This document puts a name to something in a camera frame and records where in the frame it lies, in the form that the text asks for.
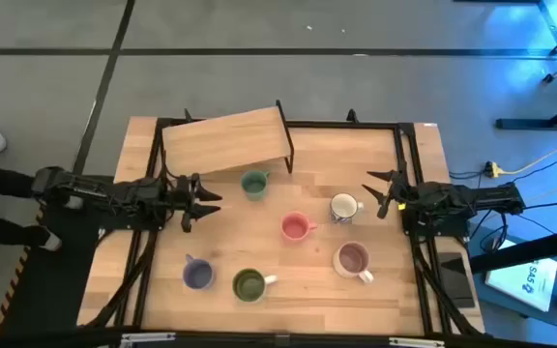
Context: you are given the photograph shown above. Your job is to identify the cream mug with blue pattern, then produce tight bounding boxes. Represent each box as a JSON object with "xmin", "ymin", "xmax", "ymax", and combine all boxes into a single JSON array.
[{"xmin": 329, "ymin": 192, "xmax": 366, "ymax": 225}]

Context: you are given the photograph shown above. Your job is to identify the yellow power strip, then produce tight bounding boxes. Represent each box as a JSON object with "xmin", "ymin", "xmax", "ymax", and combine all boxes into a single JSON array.
[{"xmin": 484, "ymin": 160, "xmax": 505, "ymax": 179}]

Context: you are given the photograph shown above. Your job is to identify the white mug with pink inside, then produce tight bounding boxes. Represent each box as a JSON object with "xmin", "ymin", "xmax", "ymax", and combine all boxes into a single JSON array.
[{"xmin": 332, "ymin": 241, "xmax": 375, "ymax": 285}]

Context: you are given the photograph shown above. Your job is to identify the yellow floor cable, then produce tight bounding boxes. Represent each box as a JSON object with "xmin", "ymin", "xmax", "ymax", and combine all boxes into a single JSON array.
[{"xmin": 500, "ymin": 130, "xmax": 557, "ymax": 176}]

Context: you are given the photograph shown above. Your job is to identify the black aluminium beam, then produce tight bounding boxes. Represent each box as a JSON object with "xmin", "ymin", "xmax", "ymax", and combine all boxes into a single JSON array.
[{"xmin": 0, "ymin": 327, "xmax": 557, "ymax": 348}]

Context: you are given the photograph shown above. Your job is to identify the black slanted bar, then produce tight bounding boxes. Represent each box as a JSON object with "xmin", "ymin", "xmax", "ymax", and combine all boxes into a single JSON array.
[{"xmin": 469, "ymin": 224, "xmax": 557, "ymax": 276}]

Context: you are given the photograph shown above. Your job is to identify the teal green mug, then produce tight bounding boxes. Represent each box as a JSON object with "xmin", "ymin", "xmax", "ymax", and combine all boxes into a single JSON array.
[{"xmin": 240, "ymin": 168, "xmax": 271, "ymax": 202}]

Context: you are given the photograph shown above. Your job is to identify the white printed box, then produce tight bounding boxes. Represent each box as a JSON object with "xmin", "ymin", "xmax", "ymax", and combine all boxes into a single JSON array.
[{"xmin": 484, "ymin": 239, "xmax": 557, "ymax": 313}]

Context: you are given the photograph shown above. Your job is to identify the black hazard-striped floor mat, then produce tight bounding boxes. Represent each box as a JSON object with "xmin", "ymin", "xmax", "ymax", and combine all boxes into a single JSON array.
[{"xmin": 0, "ymin": 173, "xmax": 115, "ymax": 337}]

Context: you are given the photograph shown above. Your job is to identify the black metal table frame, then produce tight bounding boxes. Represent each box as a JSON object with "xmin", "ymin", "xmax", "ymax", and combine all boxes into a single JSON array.
[{"xmin": 84, "ymin": 108, "xmax": 485, "ymax": 337}]

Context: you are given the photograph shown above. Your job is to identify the black tablet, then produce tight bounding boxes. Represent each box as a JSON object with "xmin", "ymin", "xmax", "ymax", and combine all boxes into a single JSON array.
[{"xmin": 436, "ymin": 250, "xmax": 477, "ymax": 310}]

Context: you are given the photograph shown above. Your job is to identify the wooden shelf riser black legs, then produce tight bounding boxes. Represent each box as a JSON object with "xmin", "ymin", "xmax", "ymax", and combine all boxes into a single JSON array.
[{"xmin": 161, "ymin": 100, "xmax": 295, "ymax": 176}]

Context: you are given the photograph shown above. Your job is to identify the purple mug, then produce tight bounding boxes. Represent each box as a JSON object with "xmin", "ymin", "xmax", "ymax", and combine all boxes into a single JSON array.
[{"xmin": 182, "ymin": 253, "xmax": 217, "ymax": 291}]

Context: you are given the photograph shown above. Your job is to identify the silver beam bracket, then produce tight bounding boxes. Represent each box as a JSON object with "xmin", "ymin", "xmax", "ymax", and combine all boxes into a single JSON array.
[
  {"xmin": 120, "ymin": 332, "xmax": 177, "ymax": 346},
  {"xmin": 388, "ymin": 336, "xmax": 447, "ymax": 348}
]

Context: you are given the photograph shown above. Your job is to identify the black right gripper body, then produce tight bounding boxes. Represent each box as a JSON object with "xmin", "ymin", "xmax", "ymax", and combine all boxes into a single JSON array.
[{"xmin": 377, "ymin": 168, "xmax": 409, "ymax": 219}]

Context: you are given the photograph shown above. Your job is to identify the white lettered mug green inside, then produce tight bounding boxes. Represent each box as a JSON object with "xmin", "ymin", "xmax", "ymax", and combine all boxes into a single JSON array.
[{"xmin": 231, "ymin": 268, "xmax": 279, "ymax": 305}]

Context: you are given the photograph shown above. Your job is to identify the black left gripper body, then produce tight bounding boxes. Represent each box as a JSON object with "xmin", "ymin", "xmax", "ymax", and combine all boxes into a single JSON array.
[{"xmin": 174, "ymin": 172, "xmax": 200, "ymax": 233}]

